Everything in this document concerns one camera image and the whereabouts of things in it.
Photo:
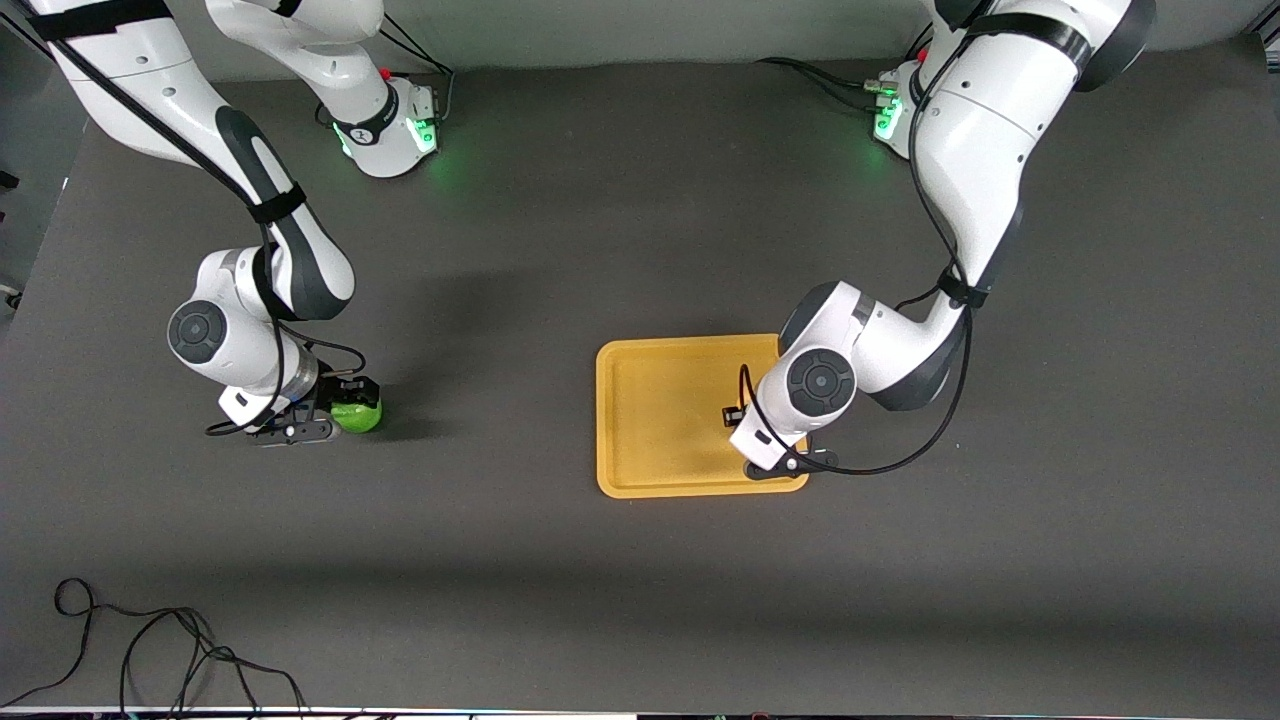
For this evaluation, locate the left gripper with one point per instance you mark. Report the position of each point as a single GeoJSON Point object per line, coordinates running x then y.
{"type": "Point", "coordinates": [733, 414]}

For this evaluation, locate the yellow plastic tray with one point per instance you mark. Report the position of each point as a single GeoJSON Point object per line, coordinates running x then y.
{"type": "Point", "coordinates": [660, 420]}

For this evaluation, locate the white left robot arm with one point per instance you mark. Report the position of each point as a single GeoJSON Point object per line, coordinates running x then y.
{"type": "Point", "coordinates": [980, 130]}

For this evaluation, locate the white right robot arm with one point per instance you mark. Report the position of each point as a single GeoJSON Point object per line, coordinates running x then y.
{"type": "Point", "coordinates": [150, 60]}

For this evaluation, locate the green apple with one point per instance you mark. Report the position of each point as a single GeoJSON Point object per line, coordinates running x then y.
{"type": "Point", "coordinates": [360, 417]}

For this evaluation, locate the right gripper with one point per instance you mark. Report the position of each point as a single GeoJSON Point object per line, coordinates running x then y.
{"type": "Point", "coordinates": [328, 393]}

